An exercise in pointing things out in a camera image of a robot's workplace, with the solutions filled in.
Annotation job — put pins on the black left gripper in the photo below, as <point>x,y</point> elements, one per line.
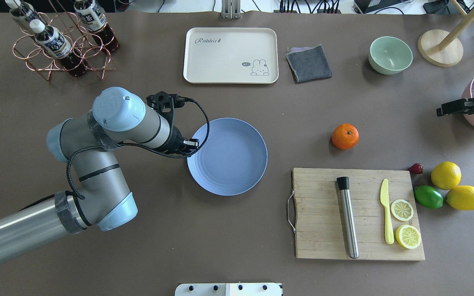
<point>175,142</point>

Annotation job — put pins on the blue round plate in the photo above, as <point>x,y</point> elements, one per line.
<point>233,159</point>

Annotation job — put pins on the orange mandarin fruit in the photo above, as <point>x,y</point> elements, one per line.
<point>345,136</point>

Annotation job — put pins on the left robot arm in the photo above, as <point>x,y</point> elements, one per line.
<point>99,194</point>

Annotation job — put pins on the upper whole lemon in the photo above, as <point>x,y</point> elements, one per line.
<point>446,175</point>

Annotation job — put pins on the whole lemon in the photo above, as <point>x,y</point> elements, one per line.
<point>446,175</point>
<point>461,197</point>

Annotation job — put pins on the red strawberry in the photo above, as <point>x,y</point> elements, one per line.
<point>416,169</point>

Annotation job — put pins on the lower whole lemon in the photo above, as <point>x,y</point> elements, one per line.
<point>461,197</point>

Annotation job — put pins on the green bowl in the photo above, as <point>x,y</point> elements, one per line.
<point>389,55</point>

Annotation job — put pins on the green lime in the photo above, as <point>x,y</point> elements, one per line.
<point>428,196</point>

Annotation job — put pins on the cream rabbit tray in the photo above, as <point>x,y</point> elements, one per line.
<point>231,56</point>

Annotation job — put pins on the yellow plastic knife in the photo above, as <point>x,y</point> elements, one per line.
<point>384,200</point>

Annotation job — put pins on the upper lemon slice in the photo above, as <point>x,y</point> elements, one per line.
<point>402,210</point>

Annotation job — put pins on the lemon slice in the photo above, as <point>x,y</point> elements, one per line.
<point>408,236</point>
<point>402,210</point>

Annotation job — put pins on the lower lemon slice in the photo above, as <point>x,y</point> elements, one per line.
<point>408,236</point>

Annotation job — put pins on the grey folded cloth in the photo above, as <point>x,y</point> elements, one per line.
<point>308,63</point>

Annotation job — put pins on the steel muddler black tip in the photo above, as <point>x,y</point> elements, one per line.
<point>349,223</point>

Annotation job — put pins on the right dark drink bottle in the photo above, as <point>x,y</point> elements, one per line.
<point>95,21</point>

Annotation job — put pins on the dark drink bottle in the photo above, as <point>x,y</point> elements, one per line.
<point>95,21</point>
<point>56,45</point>
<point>23,13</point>

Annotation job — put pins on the middle dark drink bottle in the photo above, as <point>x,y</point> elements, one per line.
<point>56,45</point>

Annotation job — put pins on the left dark drink bottle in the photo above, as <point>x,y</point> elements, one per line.
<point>23,13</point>

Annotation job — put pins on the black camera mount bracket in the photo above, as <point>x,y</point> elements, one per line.
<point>164,104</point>

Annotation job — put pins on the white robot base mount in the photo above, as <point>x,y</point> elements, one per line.
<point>230,289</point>

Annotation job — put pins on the copper wire bottle rack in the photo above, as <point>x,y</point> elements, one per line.
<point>68,23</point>

